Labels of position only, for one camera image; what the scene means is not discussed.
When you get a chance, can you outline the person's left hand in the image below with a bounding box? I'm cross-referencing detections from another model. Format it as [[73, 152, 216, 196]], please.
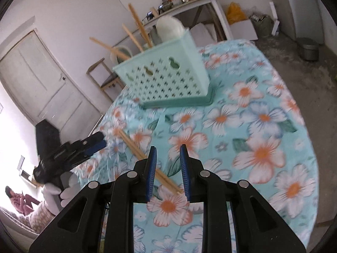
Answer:
[[43, 172, 80, 214]]

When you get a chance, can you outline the small cream spoon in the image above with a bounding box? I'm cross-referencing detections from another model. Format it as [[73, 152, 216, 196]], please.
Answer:
[[110, 46, 132, 64]]

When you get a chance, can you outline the metal trash bin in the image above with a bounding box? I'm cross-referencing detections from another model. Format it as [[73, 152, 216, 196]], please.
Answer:
[[297, 37, 320, 61]]

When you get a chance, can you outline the wooden chopstick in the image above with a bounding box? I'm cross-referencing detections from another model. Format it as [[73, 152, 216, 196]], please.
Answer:
[[118, 129, 183, 193], [120, 133, 181, 195], [90, 37, 131, 60], [128, 3, 153, 48], [122, 24, 144, 52]]

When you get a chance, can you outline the yellow plastic bag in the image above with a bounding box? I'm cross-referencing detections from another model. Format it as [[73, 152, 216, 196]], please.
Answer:
[[226, 2, 248, 25]]

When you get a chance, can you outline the white board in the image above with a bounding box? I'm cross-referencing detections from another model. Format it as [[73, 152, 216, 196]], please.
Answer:
[[269, 2, 280, 36]]

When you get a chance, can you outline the white pillow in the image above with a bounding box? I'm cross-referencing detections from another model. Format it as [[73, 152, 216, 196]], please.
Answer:
[[190, 22, 218, 44]]

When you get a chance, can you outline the white open box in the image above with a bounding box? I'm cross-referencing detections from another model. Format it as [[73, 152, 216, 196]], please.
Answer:
[[230, 18, 259, 40]]

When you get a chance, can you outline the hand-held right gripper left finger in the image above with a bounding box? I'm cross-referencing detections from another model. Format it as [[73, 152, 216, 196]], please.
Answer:
[[29, 146, 158, 253]]

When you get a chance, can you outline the green perforated utensil basket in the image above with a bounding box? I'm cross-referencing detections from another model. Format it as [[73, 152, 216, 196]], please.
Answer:
[[113, 28, 214, 109]]

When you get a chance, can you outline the white table with wooden top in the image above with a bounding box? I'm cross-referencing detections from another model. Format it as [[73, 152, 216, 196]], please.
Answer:
[[142, 0, 233, 43]]

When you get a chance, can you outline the wooden chair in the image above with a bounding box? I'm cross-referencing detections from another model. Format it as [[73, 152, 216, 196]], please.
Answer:
[[87, 58, 125, 102]]

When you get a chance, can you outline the white panel door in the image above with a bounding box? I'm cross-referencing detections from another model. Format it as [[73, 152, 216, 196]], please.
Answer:
[[0, 30, 103, 127]]

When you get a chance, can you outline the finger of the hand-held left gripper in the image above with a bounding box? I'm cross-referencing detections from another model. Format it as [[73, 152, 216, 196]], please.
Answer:
[[84, 139, 107, 157], [79, 132, 105, 146]]

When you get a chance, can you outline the green bag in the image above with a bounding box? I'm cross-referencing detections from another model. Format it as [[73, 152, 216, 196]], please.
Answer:
[[250, 14, 274, 38]]

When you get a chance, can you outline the cream rice paddle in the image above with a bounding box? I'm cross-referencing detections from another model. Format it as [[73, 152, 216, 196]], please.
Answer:
[[156, 16, 186, 44]]

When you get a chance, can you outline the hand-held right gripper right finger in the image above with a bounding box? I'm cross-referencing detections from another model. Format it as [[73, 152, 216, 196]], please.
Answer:
[[180, 144, 307, 253]]

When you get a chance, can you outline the grey refrigerator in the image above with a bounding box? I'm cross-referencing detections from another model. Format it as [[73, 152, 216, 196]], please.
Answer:
[[279, 0, 325, 45]]

